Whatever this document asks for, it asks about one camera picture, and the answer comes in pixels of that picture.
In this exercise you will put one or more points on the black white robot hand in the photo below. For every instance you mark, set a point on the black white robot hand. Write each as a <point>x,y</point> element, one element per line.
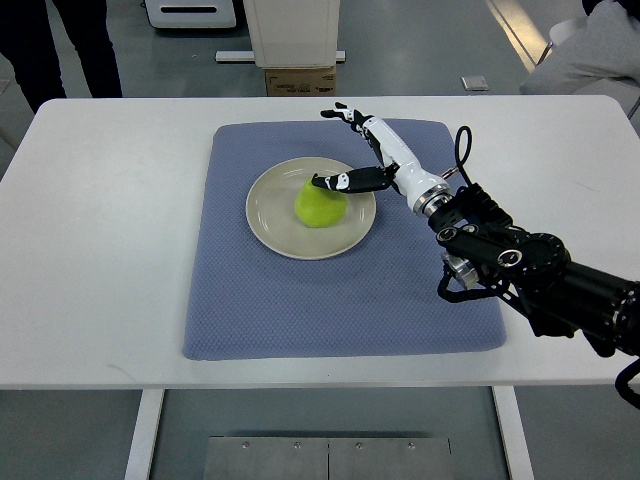
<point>398,166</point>

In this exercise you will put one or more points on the green pear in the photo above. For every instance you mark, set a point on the green pear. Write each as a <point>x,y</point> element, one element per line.
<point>319,208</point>

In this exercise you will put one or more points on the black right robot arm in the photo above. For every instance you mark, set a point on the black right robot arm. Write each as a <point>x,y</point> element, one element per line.
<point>486,255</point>

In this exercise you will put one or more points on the grey floor socket plate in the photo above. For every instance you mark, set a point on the grey floor socket plate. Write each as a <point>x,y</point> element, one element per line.
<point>474,83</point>

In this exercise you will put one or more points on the cream ceramic plate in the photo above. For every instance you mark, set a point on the cream ceramic plate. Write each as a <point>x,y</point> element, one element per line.
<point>298,220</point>

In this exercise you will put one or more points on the cardboard box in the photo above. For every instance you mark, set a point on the cardboard box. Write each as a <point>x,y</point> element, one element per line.
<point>299,82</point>

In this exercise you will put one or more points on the white round chair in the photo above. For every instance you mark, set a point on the white round chair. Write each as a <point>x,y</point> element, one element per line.
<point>561,32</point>

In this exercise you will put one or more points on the white cabinet stand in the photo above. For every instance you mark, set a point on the white cabinet stand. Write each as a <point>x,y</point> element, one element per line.
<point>290,34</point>

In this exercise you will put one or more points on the blue textured cloth mat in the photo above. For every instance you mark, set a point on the blue textured cloth mat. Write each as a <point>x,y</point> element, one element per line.
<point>379,298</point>

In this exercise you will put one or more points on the right white table leg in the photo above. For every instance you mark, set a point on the right white table leg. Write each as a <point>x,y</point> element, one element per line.
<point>512,433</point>

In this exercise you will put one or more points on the white table leg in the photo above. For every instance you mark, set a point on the white table leg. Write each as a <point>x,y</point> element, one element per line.
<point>512,433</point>
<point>143,442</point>

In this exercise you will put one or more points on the white floor appliance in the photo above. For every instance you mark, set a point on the white floor appliance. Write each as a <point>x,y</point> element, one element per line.
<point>191,14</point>

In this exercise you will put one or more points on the left white table leg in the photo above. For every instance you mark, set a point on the left white table leg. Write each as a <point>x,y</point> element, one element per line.
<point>143,442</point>

